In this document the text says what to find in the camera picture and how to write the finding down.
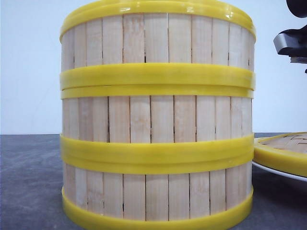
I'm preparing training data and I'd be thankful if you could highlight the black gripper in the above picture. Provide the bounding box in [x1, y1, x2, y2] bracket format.
[273, 28, 307, 64]

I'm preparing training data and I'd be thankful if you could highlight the bamboo steamer lid yellow rim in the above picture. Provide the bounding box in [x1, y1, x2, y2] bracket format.
[253, 132, 307, 177]

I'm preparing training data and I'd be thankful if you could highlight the white plate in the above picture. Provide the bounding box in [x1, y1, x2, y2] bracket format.
[252, 161, 307, 182]

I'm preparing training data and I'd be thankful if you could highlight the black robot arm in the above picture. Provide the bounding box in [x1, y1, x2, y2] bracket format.
[273, 0, 307, 64]

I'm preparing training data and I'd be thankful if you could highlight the bamboo steamer basket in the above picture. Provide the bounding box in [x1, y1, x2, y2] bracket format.
[60, 96, 253, 168]
[62, 162, 253, 230]
[60, 0, 256, 98]

